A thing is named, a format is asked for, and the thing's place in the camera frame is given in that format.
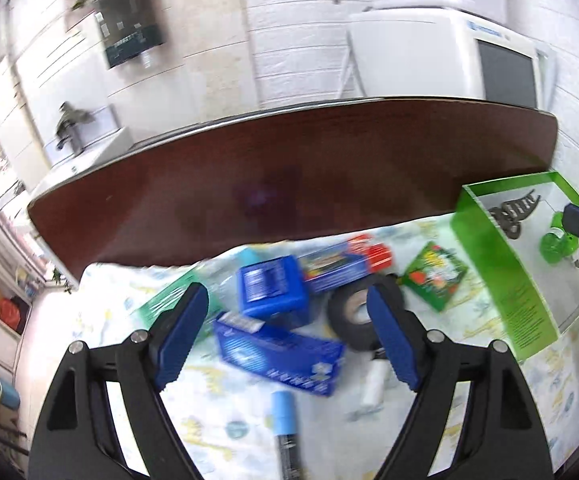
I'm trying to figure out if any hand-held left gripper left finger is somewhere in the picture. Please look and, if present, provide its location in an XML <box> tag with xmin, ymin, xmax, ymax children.
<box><xmin>28</xmin><ymin>282</ymin><xmax>210</xmax><ymax>480</ymax></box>

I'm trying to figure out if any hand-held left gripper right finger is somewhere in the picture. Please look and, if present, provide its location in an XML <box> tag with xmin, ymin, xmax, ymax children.
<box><xmin>366</xmin><ymin>282</ymin><xmax>555</xmax><ymax>480</ymax></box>

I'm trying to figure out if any green packet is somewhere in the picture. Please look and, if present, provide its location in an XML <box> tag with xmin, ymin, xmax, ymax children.
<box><xmin>130</xmin><ymin>265</ymin><xmax>220</xmax><ymax>331</ymax></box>

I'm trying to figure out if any green plastic bottle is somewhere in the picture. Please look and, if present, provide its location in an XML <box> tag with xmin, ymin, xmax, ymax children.
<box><xmin>539</xmin><ymin>211</ymin><xmax>579</xmax><ymax>267</ymax></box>

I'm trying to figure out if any black tape roll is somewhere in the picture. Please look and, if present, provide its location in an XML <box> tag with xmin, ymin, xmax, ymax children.
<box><xmin>327</xmin><ymin>274</ymin><xmax>405</xmax><ymax>351</ymax></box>

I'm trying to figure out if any small white tube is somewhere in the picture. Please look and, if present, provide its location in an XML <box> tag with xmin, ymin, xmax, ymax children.
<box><xmin>359</xmin><ymin>360</ymin><xmax>389</xmax><ymax>408</ymax></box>

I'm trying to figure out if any small green printed box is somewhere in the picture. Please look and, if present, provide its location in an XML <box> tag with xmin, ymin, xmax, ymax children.
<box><xmin>402</xmin><ymin>241</ymin><xmax>469</xmax><ymax>313</ymax></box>

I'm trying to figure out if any black hair clip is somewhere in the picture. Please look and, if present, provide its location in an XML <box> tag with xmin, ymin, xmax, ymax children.
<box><xmin>489</xmin><ymin>189</ymin><xmax>543</xmax><ymax>241</ymax></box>

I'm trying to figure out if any red and blue card box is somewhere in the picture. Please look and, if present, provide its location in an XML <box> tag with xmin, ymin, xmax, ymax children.
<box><xmin>299</xmin><ymin>234</ymin><xmax>394</xmax><ymax>295</ymax></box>

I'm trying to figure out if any long blue box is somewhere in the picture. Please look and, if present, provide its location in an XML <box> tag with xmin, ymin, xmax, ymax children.
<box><xmin>214</xmin><ymin>311</ymin><xmax>345</xmax><ymax>397</ymax></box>

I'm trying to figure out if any green cardboard box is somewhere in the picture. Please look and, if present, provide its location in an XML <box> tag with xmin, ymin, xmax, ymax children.
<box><xmin>452</xmin><ymin>171</ymin><xmax>579</xmax><ymax>362</ymax></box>

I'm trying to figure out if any small blue box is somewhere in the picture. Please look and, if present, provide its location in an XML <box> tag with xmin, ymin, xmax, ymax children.
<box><xmin>237</xmin><ymin>255</ymin><xmax>313</xmax><ymax>323</ymax></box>

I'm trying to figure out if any blue marker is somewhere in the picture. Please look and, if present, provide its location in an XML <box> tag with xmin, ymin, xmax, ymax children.
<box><xmin>271</xmin><ymin>391</ymin><xmax>304</xmax><ymax>480</ymax></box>

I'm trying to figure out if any printed white cloth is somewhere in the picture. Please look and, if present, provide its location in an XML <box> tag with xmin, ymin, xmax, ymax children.
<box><xmin>72</xmin><ymin>210</ymin><xmax>579</xmax><ymax>480</ymax></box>

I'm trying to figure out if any orange bag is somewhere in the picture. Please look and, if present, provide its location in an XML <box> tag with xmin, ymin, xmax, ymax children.
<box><xmin>0</xmin><ymin>297</ymin><xmax>23</xmax><ymax>333</ymax></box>

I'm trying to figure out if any teal bin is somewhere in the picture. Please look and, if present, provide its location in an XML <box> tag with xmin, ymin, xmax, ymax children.
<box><xmin>0</xmin><ymin>374</ymin><xmax>20</xmax><ymax>411</ymax></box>

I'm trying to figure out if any white sink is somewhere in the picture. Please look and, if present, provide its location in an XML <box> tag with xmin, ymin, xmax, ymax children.
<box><xmin>34</xmin><ymin>127</ymin><xmax>135</xmax><ymax>196</ymax></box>

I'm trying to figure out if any dark faucet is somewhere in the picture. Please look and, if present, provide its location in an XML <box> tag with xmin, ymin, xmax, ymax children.
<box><xmin>54</xmin><ymin>101</ymin><xmax>95</xmax><ymax>153</ymax></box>

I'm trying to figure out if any white appliance with dark window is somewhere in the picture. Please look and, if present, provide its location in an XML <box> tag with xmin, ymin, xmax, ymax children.
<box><xmin>347</xmin><ymin>7</ymin><xmax>557</xmax><ymax>111</ymax></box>

